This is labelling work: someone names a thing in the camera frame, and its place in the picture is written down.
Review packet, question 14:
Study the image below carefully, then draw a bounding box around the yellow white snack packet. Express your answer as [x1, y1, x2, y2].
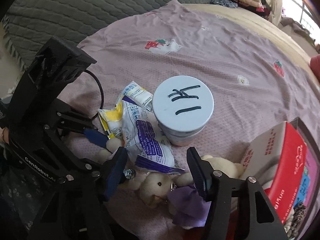
[98, 81, 153, 139]

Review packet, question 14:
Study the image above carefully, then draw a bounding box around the plush bear purple dress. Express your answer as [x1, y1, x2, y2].
[96, 138, 245, 229]

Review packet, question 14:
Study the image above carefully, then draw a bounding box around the white purple snack packet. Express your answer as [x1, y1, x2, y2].
[122, 108, 185, 175]

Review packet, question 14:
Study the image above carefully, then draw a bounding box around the leopard print cloth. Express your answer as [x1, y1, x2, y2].
[284, 202, 306, 239]

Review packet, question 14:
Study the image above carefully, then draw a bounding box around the white round tin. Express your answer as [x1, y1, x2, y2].
[152, 75, 215, 147]

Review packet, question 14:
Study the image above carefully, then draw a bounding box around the red tissue pack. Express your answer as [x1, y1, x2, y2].
[240, 121, 307, 224]

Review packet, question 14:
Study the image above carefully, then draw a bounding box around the purple strawberry print blanket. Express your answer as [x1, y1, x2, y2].
[58, 0, 320, 240]

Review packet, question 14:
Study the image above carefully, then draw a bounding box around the pink book tray box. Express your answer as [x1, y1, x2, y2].
[291, 118, 319, 239]

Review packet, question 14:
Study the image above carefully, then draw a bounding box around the grey quilted headboard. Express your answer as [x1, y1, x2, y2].
[1, 0, 211, 70]

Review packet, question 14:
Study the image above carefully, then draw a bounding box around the pink red quilt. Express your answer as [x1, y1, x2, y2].
[310, 54, 320, 77]

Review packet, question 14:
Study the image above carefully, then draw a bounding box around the blue patterned cloth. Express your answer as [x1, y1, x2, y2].
[210, 0, 238, 9]

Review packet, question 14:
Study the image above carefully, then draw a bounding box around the clothes pile on sill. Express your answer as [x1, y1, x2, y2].
[280, 16, 319, 53]

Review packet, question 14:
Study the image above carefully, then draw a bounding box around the window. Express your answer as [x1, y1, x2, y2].
[282, 0, 319, 42]

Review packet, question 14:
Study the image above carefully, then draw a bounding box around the black cable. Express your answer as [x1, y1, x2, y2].
[83, 69, 105, 120]

